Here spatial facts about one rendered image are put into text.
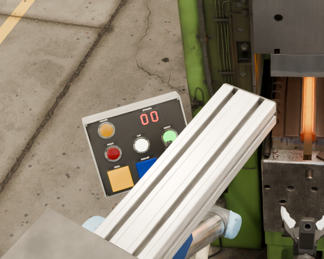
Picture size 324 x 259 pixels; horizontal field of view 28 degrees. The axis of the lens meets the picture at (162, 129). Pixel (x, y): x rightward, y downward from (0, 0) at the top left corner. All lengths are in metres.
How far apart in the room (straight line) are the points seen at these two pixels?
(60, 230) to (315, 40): 1.31
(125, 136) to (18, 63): 2.35
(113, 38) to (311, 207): 2.31
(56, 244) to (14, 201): 2.79
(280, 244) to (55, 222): 1.99
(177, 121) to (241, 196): 0.75
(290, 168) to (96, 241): 1.58
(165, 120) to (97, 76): 2.01
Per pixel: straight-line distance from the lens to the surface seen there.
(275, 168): 2.35
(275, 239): 2.74
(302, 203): 2.51
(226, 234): 1.85
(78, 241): 0.84
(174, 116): 2.19
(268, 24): 1.97
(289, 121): 2.35
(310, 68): 2.08
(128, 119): 2.16
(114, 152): 2.19
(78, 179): 3.60
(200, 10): 2.11
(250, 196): 2.83
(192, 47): 2.24
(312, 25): 1.97
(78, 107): 3.99
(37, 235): 0.86
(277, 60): 2.06
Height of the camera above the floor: 2.70
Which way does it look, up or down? 46 degrees down
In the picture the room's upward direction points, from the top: 11 degrees counter-clockwise
